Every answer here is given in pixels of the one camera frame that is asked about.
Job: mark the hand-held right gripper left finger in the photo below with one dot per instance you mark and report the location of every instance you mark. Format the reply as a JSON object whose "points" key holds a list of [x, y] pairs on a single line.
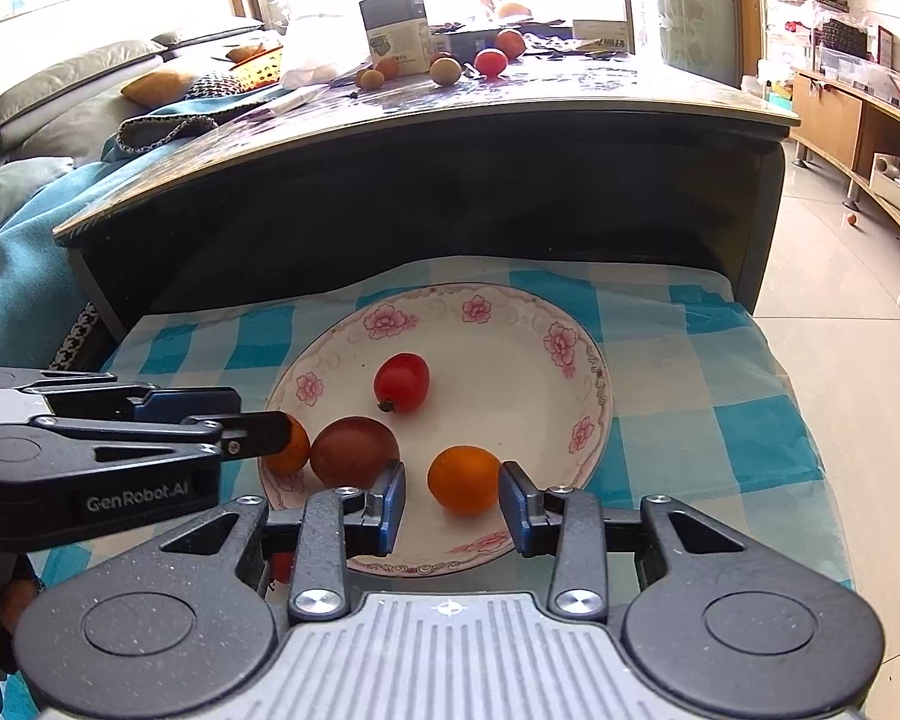
{"points": [[390, 506]]}

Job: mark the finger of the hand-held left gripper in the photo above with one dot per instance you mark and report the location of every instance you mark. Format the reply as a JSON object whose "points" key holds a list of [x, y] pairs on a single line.
{"points": [[259, 435], [161, 406]]}

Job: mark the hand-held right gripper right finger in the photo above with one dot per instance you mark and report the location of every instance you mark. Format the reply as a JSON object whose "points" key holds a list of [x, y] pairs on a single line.
{"points": [[514, 510]]}

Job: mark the small orange citrus fruit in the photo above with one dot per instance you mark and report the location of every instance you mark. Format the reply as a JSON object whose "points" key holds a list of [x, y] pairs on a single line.
{"points": [[295, 456], [461, 480]]}

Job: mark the white floral plate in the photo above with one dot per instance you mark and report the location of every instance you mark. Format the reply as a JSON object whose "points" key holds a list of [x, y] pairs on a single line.
{"points": [[495, 390]]}

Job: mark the dark brown passion fruit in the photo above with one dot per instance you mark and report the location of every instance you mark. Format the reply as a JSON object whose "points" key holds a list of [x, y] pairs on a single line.
{"points": [[352, 450]]}

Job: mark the red cherry tomato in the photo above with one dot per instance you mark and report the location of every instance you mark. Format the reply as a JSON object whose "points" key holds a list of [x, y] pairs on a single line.
{"points": [[401, 382]]}

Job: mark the blue white checked cloth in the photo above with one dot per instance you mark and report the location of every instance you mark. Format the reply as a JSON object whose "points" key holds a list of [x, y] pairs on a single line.
{"points": [[682, 427]]}

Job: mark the teal blanket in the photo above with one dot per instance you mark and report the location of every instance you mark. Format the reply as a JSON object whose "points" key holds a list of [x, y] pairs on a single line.
{"points": [[22, 255]]}

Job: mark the dark marble-top coffee table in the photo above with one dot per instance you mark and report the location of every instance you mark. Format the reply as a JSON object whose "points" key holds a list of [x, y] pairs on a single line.
{"points": [[420, 202]]}

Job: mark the orange pillow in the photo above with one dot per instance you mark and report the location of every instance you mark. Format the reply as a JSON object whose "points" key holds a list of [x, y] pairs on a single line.
{"points": [[157, 86]]}

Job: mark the black white woven bag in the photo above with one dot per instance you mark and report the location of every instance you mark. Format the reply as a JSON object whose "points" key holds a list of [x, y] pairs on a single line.
{"points": [[214, 85]]}

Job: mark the grey sofa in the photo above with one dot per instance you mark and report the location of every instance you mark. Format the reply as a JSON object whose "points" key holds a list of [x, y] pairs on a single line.
{"points": [[67, 82]]}

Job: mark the yellow plastic basket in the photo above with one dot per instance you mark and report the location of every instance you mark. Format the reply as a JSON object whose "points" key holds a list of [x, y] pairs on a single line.
{"points": [[261, 69]]}

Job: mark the small tan fruit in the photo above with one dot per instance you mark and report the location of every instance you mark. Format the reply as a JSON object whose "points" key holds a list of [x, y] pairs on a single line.
{"points": [[370, 79]]}

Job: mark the white plastic bag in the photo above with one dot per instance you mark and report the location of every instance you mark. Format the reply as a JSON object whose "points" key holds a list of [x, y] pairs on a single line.
{"points": [[319, 52]]}

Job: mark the small orange-brown fruit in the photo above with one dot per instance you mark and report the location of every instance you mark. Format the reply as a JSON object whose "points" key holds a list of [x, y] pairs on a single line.
{"points": [[388, 67]]}

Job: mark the tan round fruit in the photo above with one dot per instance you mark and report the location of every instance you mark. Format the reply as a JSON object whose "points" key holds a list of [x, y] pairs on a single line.
{"points": [[445, 70]]}

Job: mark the grey white carton box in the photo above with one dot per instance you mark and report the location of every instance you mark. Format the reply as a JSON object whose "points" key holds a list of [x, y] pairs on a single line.
{"points": [[394, 30]]}

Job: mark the orange round fruit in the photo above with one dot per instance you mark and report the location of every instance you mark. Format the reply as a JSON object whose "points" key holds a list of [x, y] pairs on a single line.
{"points": [[511, 43], [514, 11]]}

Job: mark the wooden cabinet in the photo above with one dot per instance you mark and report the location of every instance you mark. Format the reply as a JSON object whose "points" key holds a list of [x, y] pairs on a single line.
{"points": [[825, 116]]}

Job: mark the clear plastic box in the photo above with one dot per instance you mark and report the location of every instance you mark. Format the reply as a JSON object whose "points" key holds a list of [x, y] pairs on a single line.
{"points": [[859, 71]]}

